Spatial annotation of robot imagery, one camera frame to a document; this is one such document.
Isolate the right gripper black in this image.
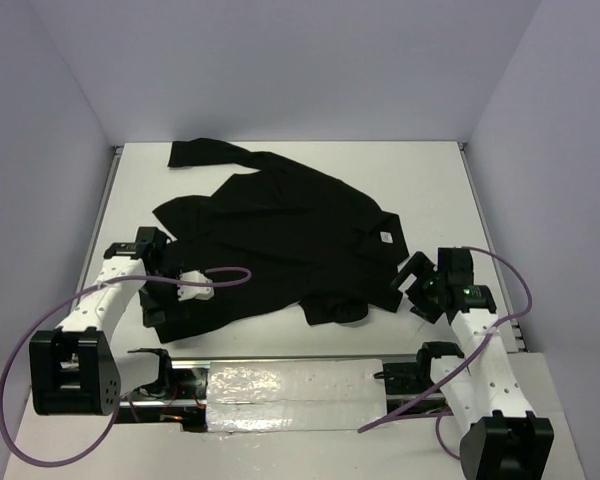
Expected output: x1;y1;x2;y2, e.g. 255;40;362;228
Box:
385;250;447;324

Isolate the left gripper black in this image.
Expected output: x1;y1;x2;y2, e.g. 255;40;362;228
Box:
138;262;189;328

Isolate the black long sleeve shirt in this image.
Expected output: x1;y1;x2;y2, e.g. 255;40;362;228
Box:
154;138;409;343

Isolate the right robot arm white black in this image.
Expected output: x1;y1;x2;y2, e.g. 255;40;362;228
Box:
376;247;554;479

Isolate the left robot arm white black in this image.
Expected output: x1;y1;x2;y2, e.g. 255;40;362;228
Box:
29;227;179;415

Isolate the silver foil sheet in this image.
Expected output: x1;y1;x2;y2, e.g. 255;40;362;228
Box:
206;359;387;433

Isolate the white foam board front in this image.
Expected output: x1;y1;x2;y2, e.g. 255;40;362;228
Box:
3;353;586;479

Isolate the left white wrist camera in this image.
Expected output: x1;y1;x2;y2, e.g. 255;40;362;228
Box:
177;271;214;302

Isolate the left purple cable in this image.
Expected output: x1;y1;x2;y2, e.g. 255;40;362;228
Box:
0;266;254;466

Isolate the purple cable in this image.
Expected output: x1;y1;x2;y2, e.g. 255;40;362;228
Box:
357;244;534;459
0;266;254;466

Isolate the aluminium rail left edge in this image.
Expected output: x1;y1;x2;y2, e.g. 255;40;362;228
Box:
76;145;124;293

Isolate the aluminium rail edge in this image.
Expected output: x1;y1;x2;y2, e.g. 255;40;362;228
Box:
76;145;124;293
457;142;528;352

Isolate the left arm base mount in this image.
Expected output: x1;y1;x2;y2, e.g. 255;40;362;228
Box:
116;348;210;433

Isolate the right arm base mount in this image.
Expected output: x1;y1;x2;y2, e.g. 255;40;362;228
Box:
373;362;433;400

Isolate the aluminium rail right edge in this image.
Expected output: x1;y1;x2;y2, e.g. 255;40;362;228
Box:
457;142;528;352

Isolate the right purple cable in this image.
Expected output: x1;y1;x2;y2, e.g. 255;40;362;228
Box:
357;244;534;459

